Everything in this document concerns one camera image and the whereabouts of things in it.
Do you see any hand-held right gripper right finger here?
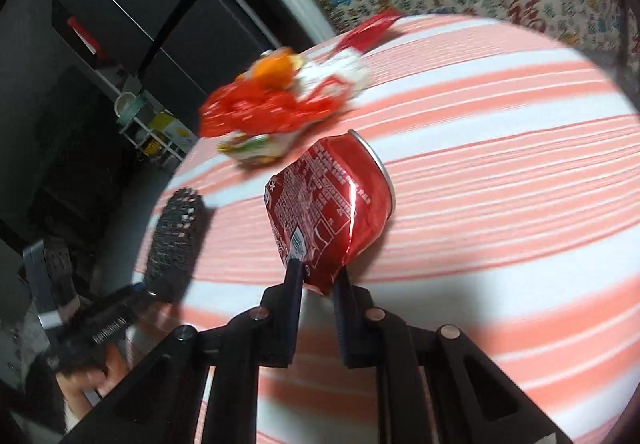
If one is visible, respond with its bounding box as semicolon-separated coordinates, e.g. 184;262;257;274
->
332;267;576;444

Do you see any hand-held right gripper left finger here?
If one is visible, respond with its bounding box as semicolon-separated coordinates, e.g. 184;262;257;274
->
60;259;306;444

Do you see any crushed red drink can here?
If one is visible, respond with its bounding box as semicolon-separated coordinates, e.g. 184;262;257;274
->
263;129;397;296

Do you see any black mesh-textured object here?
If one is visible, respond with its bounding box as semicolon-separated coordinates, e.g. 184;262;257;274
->
144;187;208;297

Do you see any red foil wrapper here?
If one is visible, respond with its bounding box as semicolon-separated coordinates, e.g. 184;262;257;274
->
199;77;351;141

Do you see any person's left hand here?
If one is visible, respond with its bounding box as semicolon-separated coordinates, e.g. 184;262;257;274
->
57;344;131;431

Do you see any white and red snack wrapper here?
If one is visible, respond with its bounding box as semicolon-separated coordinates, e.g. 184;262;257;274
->
295;47;372;111

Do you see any orange snack packet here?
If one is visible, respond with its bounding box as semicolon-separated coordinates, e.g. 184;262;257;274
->
248;50;303;90

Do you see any white storage rack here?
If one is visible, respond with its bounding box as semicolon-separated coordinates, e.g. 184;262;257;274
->
114;88;199;166

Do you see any pink striped table cloth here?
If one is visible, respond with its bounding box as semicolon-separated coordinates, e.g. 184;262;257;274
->
131;14;640;444

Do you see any red fridge magnet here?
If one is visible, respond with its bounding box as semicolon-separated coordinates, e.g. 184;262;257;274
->
66;16;102;54

